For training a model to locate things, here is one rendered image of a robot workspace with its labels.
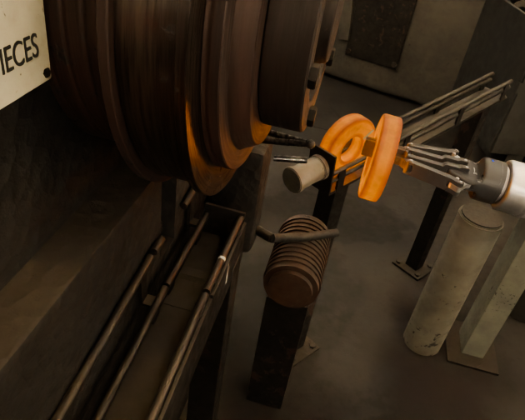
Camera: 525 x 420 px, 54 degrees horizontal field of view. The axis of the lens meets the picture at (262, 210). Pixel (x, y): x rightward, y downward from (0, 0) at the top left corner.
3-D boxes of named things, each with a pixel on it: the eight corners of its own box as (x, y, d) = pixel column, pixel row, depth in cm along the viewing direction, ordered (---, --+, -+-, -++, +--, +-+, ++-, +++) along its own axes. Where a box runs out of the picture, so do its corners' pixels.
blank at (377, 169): (378, 146, 81) (400, 152, 81) (387, 96, 92) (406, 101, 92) (352, 215, 92) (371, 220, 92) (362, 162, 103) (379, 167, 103)
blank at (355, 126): (325, 183, 126) (335, 190, 124) (308, 144, 114) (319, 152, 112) (371, 141, 128) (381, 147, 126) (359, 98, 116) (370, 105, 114)
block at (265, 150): (199, 242, 108) (208, 141, 94) (212, 221, 114) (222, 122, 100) (249, 256, 107) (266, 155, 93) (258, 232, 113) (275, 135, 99)
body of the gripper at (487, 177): (492, 214, 88) (437, 198, 89) (486, 188, 95) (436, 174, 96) (512, 177, 84) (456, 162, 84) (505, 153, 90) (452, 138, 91)
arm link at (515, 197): (515, 200, 95) (482, 191, 96) (539, 157, 90) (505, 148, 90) (523, 228, 88) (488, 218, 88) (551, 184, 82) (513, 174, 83)
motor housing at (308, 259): (237, 407, 141) (264, 261, 110) (257, 346, 159) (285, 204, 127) (283, 421, 140) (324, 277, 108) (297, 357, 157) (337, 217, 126)
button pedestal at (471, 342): (447, 367, 162) (534, 209, 126) (443, 313, 181) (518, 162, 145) (499, 382, 160) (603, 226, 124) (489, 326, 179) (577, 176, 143)
